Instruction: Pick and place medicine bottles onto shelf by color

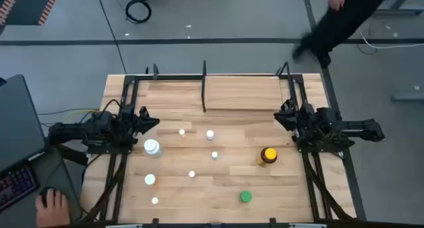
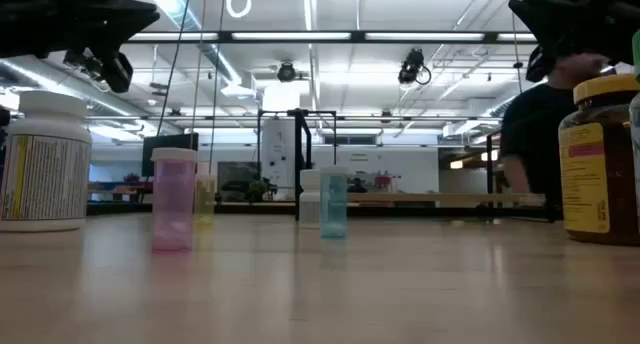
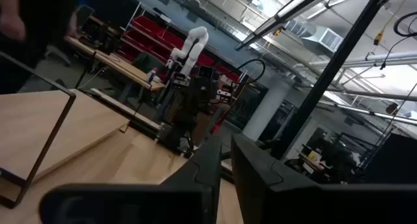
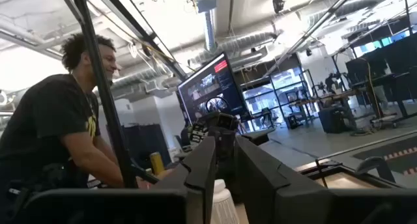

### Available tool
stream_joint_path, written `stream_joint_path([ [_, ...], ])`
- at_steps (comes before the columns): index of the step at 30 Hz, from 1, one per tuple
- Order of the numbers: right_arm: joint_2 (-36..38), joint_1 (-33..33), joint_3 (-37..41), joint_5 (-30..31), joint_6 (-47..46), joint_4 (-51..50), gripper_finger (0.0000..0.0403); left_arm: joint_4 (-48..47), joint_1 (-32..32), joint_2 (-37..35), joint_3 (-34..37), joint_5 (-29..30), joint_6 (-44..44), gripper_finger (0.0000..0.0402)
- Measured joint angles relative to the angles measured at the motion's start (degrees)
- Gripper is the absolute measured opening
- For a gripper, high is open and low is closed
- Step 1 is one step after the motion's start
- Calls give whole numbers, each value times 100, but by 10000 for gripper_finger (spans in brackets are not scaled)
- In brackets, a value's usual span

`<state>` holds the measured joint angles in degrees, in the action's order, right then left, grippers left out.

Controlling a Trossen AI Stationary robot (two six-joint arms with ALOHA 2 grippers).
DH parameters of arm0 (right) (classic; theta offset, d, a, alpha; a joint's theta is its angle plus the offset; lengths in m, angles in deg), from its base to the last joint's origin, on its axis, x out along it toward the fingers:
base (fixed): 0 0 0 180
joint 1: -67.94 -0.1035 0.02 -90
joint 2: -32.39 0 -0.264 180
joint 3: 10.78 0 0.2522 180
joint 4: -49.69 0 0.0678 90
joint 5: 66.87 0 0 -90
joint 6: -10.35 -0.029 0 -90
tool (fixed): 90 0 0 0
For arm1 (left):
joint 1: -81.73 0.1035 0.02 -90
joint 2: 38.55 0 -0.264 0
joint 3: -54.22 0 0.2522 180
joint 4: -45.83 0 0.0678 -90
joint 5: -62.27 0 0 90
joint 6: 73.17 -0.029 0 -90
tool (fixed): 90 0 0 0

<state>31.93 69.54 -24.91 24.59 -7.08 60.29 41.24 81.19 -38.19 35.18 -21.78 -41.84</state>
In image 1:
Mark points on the small yellow pill bottle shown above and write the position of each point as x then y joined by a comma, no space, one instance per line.
181,132

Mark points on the black aluminium table frame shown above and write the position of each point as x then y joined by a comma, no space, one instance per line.
116,201

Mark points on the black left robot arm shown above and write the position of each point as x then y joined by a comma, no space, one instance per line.
66,132

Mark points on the black metal shelf frame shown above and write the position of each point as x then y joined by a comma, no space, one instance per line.
203,89

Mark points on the orange striped black floor mat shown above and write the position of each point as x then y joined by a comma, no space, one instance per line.
26,6

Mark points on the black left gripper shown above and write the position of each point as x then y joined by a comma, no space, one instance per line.
130,122

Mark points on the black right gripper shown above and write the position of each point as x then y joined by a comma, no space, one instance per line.
305,122

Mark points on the large white medicine bottle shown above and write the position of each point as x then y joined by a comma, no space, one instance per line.
151,146

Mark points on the small white pill bottle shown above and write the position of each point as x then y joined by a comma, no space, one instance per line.
210,134

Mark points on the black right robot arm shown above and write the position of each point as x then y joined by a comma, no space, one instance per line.
361,128

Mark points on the dark grey side desk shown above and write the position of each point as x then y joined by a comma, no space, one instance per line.
75,195

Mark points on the grey metal floor foot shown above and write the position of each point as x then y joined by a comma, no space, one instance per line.
409,96

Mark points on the person's hand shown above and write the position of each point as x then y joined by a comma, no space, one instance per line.
53,209
336,1

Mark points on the backlit black keyboard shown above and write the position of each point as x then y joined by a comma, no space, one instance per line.
16,185

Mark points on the person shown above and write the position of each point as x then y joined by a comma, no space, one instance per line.
344,19

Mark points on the grey metal desk base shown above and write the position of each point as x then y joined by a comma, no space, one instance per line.
404,12

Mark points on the wooden shelf board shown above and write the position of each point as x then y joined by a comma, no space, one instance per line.
242,92

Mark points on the green medicine bottle green cap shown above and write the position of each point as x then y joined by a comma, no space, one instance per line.
245,197

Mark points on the orange bottle wide white cap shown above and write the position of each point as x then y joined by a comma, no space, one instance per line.
150,179

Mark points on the small pink pill bottle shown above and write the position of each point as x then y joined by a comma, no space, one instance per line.
191,173

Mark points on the amber bottle yellow cap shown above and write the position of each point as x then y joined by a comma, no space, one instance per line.
270,154

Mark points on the small white-capped pill bottle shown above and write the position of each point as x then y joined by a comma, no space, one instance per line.
154,200

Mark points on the small blue-label pill bottle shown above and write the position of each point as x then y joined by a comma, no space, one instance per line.
214,154

